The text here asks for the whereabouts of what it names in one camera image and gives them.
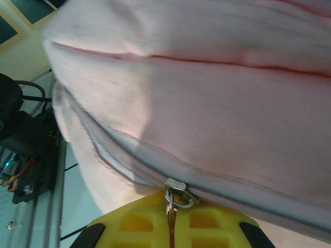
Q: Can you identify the metal zipper pull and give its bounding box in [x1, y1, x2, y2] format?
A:
[164, 178, 200, 248]

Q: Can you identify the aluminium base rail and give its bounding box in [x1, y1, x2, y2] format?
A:
[31, 139, 68, 248]

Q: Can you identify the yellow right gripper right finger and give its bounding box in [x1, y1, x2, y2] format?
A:
[172, 198, 276, 248]

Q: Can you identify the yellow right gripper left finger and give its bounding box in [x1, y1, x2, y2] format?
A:
[73, 191, 171, 248]

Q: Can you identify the pink student backpack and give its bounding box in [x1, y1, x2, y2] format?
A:
[42, 0, 331, 238]

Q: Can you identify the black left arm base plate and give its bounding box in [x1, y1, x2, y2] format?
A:
[12, 152, 59, 205]

